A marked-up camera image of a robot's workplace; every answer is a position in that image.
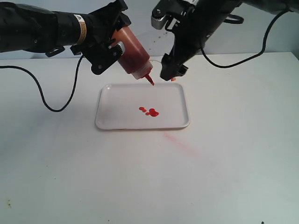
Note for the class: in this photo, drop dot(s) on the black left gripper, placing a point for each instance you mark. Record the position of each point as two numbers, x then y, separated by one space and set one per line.
99 47

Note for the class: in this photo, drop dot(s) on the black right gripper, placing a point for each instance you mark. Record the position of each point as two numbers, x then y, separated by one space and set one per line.
192 24

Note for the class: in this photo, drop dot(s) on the red sauce squeeze bottle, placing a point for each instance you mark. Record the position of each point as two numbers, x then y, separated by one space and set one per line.
135 59

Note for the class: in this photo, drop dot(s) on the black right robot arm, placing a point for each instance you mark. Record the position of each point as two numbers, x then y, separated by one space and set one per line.
275 7

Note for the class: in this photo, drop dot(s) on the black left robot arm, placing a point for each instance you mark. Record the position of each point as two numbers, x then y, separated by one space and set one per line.
38 30

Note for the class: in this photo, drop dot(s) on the red sauce drops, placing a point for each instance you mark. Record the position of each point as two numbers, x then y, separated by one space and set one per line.
151 112

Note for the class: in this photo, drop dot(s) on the white rectangular plastic tray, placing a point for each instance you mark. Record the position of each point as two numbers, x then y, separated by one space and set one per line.
118 107

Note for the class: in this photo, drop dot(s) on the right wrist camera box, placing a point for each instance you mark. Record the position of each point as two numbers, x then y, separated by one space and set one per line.
165 11

